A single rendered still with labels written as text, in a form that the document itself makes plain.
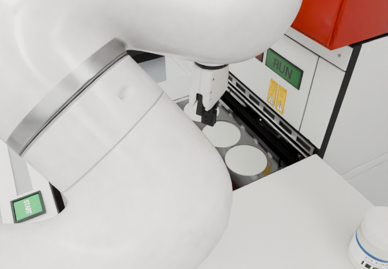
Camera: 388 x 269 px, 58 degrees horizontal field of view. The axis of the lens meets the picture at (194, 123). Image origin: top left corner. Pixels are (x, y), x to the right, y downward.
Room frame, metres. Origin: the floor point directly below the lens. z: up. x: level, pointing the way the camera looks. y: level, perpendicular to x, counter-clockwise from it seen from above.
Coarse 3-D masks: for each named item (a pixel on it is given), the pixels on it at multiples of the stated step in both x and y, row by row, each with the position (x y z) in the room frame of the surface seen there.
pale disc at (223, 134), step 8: (208, 128) 0.69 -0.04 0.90; (216, 128) 0.69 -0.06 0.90; (224, 128) 0.69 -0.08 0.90; (232, 128) 0.69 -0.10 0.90; (208, 136) 0.66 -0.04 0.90; (216, 136) 0.66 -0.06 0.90; (224, 136) 0.66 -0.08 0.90; (232, 136) 0.66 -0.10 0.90; (216, 144) 0.63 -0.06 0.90; (224, 144) 0.63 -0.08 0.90; (232, 144) 0.63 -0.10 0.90
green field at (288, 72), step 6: (270, 54) 0.71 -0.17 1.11; (270, 60) 0.70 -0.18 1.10; (276, 60) 0.69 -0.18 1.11; (282, 60) 0.67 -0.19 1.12; (270, 66) 0.70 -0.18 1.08; (276, 66) 0.69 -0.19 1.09; (282, 66) 0.67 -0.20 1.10; (288, 66) 0.65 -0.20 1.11; (282, 72) 0.67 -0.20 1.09; (288, 72) 0.65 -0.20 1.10; (294, 72) 0.63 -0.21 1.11; (300, 72) 0.62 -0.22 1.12; (288, 78) 0.65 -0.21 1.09; (294, 78) 0.63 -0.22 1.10; (294, 84) 0.63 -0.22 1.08
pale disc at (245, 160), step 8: (232, 152) 0.60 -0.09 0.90; (240, 152) 0.60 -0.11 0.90; (248, 152) 0.60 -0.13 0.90; (256, 152) 0.60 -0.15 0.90; (232, 160) 0.58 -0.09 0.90; (240, 160) 0.58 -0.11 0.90; (248, 160) 0.58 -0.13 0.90; (256, 160) 0.58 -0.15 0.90; (264, 160) 0.58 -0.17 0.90; (232, 168) 0.55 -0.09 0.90; (240, 168) 0.55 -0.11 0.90; (248, 168) 0.55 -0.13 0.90; (256, 168) 0.55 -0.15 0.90; (264, 168) 0.55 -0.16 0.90
